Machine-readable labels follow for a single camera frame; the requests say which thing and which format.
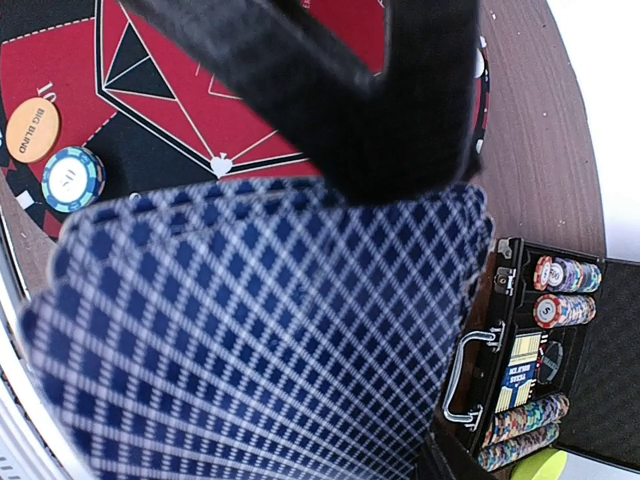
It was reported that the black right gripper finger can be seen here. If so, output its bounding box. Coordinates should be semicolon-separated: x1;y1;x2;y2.
130;1;481;204

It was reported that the grey playing card deck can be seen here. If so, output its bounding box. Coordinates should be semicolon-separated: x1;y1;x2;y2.
20;178;493;479

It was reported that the orange big blind button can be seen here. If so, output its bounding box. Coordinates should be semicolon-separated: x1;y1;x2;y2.
6;97;61;164

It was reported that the clear dealer button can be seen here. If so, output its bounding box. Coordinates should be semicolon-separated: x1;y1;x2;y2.
537;341;564;384

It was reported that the blue texas holdem card box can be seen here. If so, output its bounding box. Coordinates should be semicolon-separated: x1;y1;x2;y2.
495;333;542;413

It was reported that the left outer poker chip row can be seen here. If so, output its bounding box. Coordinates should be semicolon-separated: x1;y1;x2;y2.
533;255;602;294

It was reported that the poker chip row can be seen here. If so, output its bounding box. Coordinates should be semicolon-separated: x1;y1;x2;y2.
482;393;570;447
533;294;597;329
477;423;560;472
533;255;602;294

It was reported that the left inner poker chip row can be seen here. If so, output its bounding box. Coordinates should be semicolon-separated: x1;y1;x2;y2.
533;294;597;329

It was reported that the round red black poker mat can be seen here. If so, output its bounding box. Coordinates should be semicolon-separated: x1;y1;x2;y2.
1;0;488;238

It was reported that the black poker chip case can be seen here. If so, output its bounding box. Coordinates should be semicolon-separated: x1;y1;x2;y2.
442;238;639;474

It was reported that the right inner poker chip row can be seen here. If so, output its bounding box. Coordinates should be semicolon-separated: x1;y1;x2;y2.
482;393;570;447

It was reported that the right outer poker chip row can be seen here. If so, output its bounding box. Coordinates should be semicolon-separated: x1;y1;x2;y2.
477;423;560;472

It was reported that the yellow-green plastic bowl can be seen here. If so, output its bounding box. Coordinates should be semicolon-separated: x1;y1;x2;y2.
510;448;568;480

